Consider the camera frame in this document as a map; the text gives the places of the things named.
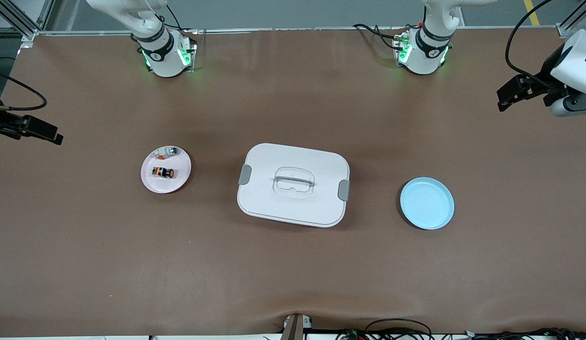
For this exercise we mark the orange black push-button switch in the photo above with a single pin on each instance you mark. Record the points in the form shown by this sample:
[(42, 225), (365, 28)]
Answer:
[(163, 173)]

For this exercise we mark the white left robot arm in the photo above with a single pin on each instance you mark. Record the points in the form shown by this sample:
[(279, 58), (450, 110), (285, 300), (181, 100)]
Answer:
[(423, 56)]

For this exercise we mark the light blue plate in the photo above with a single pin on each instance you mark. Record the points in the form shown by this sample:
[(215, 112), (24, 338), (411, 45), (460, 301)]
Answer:
[(427, 205)]

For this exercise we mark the pink plate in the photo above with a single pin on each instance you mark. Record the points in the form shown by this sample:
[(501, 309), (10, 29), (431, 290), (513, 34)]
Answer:
[(179, 182)]

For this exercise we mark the grey box latch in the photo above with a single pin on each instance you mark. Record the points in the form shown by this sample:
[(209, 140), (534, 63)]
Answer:
[(245, 174), (343, 190)]

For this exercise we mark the white lidded storage box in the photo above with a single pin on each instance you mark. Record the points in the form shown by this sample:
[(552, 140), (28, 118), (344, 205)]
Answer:
[(293, 212)]

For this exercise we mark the brown table mat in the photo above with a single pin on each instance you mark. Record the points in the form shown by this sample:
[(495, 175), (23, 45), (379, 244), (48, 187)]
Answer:
[(293, 274)]

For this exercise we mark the aluminium frame post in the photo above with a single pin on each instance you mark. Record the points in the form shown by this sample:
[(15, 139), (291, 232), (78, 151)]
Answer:
[(574, 21), (21, 19)]

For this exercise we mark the white clear switch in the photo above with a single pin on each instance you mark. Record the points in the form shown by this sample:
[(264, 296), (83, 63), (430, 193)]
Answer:
[(166, 152)]

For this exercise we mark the aluminium table edge rail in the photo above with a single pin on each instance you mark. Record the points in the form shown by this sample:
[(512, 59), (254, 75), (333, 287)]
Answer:
[(297, 29)]

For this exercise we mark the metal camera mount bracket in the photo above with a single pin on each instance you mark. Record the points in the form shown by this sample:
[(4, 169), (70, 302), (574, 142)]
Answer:
[(295, 327)]

